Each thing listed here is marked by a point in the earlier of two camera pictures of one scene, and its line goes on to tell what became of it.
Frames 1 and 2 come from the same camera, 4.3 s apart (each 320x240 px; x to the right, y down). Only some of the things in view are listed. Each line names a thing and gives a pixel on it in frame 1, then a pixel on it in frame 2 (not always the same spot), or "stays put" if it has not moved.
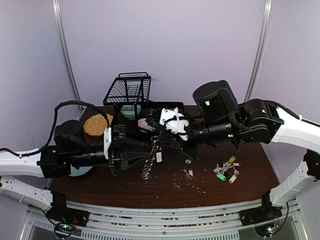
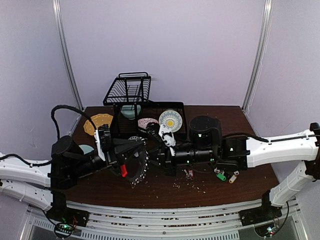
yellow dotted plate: [95, 125] stays put
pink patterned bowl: [142, 123] stays put
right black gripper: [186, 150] -> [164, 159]
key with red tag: [190, 175] stays put
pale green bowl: [129, 111] stays put
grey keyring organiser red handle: [148, 163] -> [123, 170]
